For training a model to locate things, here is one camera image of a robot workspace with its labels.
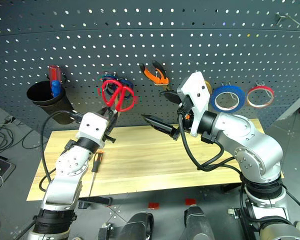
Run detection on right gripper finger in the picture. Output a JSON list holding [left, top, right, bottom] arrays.
[[141, 113, 177, 138], [159, 90, 182, 106]]

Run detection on metal pegboard hook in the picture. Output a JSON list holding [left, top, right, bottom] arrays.
[[274, 12, 300, 30]]

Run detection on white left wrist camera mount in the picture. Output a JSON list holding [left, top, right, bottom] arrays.
[[76, 112, 109, 146]]

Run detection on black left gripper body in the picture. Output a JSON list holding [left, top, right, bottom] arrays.
[[102, 124, 117, 145]]

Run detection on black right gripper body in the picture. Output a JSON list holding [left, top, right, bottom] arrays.
[[169, 88, 193, 141]]

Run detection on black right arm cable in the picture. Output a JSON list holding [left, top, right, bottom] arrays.
[[177, 96, 243, 174]]

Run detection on red handled scissors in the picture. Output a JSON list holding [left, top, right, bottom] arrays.
[[101, 79, 136, 121]]

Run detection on black flat floor device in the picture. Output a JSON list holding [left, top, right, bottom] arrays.
[[0, 154, 16, 192]]

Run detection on black cup holder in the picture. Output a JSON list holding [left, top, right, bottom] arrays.
[[26, 80, 75, 125]]

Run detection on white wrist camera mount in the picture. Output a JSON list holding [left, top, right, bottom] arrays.
[[177, 71, 212, 137], [76, 112, 109, 146]]

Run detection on blue marker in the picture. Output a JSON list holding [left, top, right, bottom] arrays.
[[51, 79, 63, 99]]

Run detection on orange black pliers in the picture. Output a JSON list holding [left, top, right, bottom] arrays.
[[139, 60, 174, 92]]

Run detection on red tape roll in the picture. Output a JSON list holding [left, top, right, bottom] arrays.
[[246, 85, 275, 109]]

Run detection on dark rounded shape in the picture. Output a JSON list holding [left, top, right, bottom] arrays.
[[119, 211, 155, 240], [184, 204, 216, 240]]

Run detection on dark grey pegboard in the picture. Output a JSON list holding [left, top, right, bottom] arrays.
[[0, 0, 300, 131]]

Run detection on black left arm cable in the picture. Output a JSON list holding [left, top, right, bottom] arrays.
[[38, 109, 85, 193]]

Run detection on yellow tape roll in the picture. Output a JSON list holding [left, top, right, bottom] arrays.
[[204, 80, 213, 96]]

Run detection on black floor cables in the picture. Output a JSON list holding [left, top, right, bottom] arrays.
[[0, 117, 42, 154]]

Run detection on blue tape roll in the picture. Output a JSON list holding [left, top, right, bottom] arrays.
[[210, 84, 246, 113]]

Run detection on red screwdriver handle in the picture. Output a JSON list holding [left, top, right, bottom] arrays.
[[48, 65, 62, 87]]

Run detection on orange black handled screwdriver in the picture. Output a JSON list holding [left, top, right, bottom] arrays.
[[87, 150, 105, 198]]

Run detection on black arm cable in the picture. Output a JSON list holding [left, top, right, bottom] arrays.
[[38, 109, 85, 193], [177, 96, 243, 174]]

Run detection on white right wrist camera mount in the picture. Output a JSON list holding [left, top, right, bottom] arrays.
[[177, 71, 212, 137]]

